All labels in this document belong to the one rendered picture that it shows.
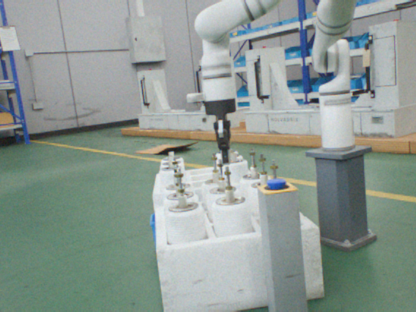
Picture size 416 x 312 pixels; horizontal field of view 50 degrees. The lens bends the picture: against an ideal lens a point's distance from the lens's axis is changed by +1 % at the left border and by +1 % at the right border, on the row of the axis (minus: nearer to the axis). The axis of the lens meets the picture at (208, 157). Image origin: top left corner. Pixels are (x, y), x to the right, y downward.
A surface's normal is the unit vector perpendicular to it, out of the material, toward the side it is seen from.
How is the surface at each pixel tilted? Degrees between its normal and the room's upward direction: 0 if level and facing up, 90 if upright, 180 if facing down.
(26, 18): 90
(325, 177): 90
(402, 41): 90
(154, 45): 90
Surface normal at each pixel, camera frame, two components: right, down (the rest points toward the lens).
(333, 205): -0.81, 0.18
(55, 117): 0.58, 0.07
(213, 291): 0.12, 0.14
